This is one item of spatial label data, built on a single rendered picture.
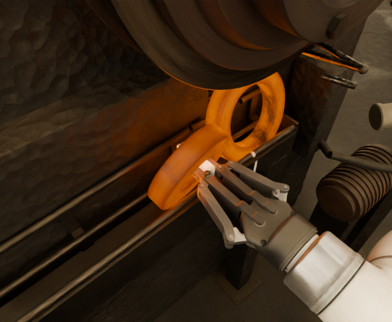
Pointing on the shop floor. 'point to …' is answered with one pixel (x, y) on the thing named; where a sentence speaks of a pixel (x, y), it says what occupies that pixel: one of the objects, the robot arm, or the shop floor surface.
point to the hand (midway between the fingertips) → (195, 161)
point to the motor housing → (352, 191)
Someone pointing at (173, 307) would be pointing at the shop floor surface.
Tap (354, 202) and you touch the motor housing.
